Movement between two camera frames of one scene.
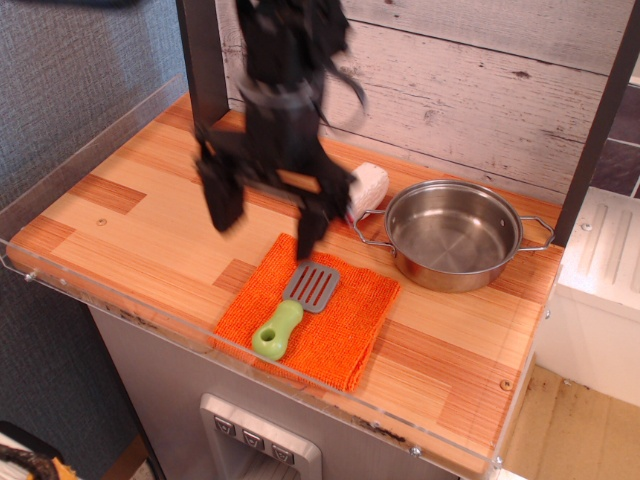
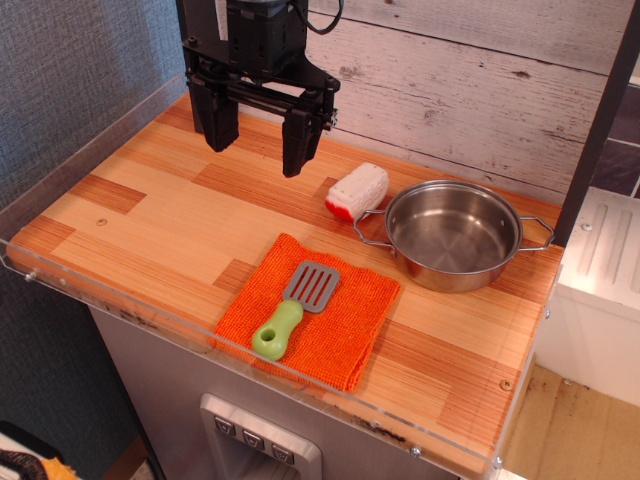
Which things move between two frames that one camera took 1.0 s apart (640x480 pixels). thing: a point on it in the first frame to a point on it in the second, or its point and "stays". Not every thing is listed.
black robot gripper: [282, 149] to [265, 57]
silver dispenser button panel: [246, 444] stays
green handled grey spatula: [312, 287] stays
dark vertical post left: [204, 55] stays
